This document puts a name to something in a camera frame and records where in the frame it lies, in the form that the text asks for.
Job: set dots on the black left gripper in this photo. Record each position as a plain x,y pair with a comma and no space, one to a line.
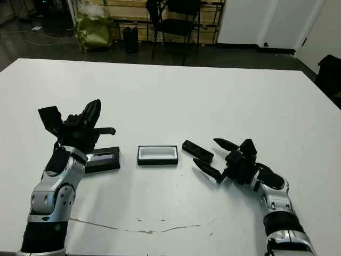
77,137

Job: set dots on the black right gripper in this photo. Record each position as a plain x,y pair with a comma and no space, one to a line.
239,170

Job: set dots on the black phone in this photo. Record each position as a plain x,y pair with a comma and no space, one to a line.
197,150

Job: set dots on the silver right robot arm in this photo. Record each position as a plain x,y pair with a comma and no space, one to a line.
277,197

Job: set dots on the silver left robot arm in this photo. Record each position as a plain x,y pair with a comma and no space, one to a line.
50,197

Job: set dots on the black box lid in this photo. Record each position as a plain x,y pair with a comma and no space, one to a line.
106,161

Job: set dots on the black box with white insert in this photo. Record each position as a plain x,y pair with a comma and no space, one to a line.
157,156

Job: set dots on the yellow-green plastic bag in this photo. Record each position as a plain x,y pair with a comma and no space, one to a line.
92,32

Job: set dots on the black waste bin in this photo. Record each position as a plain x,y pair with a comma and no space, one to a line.
130,39

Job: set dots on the white paper sheet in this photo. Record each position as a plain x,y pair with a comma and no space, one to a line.
37,28

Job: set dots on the white framed desk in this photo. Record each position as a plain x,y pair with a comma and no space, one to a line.
71,10

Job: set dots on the black mesh chair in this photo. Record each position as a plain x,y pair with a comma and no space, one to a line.
174,25

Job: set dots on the black folding stand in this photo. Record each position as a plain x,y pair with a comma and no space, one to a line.
154,8

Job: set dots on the black chair back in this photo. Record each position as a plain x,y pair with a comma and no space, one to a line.
329,77

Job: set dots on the white door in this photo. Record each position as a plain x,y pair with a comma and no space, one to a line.
323,29

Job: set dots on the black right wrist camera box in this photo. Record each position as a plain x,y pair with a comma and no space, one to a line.
248,150

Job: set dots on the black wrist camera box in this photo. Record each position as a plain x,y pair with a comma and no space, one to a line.
50,117
248,150

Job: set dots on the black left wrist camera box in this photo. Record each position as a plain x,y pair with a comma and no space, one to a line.
50,117

